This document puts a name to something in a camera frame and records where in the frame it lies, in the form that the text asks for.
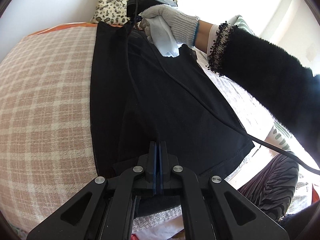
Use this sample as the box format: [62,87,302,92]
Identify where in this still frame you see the pink plaid blanket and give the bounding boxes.
[1,27,97,239]

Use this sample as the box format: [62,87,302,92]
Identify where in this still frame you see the right forearm black sleeve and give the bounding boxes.
[195,21,319,163]

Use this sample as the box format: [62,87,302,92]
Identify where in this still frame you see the white cloth in hand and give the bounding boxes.
[147,16,179,57]

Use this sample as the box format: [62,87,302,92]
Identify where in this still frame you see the orange floral bed sheet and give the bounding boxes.
[27,22,121,37]

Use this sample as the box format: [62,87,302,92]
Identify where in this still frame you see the black garment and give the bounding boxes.
[90,22,254,178]

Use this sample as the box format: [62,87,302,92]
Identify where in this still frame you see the right gloved hand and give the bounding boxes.
[141,4,199,47]

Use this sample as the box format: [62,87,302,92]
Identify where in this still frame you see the black cable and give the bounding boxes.
[125,0,320,176]

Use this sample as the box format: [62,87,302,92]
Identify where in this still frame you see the grey striped trousers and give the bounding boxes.
[238,154,299,222]

